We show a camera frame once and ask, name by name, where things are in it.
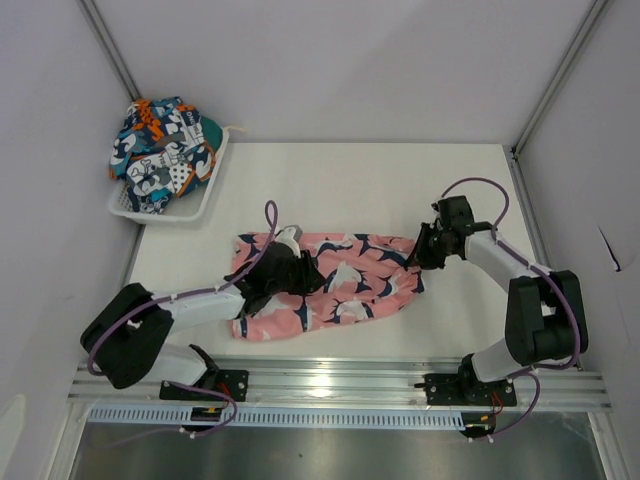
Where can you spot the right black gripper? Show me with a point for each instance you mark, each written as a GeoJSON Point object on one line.
{"type": "Point", "coordinates": [420, 251]}

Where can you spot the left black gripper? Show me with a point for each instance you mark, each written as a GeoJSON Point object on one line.
{"type": "Point", "coordinates": [309, 276]}

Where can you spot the pink shark print shorts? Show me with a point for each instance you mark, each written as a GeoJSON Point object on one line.
{"type": "Point", "coordinates": [365, 279]}

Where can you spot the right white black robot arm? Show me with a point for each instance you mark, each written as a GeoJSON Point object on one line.
{"type": "Point", "coordinates": [545, 326]}

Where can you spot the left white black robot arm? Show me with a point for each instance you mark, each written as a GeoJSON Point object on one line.
{"type": "Point", "coordinates": [128, 341]}

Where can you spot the blue patterned shorts pile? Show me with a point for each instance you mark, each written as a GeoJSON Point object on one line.
{"type": "Point", "coordinates": [167, 149]}

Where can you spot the white plastic basket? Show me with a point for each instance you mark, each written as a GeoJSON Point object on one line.
{"type": "Point", "coordinates": [187, 210]}

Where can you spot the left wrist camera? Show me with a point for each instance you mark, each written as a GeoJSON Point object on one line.
{"type": "Point", "coordinates": [290, 236]}

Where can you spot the aluminium mounting rail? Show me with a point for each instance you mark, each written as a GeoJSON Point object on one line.
{"type": "Point", "coordinates": [353, 383]}

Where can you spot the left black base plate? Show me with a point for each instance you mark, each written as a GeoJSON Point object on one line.
{"type": "Point", "coordinates": [231, 383]}

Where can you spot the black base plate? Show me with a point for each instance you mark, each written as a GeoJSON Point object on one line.
{"type": "Point", "coordinates": [231, 383]}
{"type": "Point", "coordinates": [443, 389]}

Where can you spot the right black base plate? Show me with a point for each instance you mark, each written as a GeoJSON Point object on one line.
{"type": "Point", "coordinates": [443, 389]}

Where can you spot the slotted white cable duct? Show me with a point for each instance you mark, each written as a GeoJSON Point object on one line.
{"type": "Point", "coordinates": [412, 419]}

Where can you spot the right aluminium frame post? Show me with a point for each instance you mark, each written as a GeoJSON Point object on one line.
{"type": "Point", "coordinates": [576, 47]}

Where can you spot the aluminium frame post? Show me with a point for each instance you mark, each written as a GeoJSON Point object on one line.
{"type": "Point", "coordinates": [106, 40]}
{"type": "Point", "coordinates": [576, 47]}

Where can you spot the left aluminium frame post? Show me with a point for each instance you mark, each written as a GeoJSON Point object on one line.
{"type": "Point", "coordinates": [106, 40]}

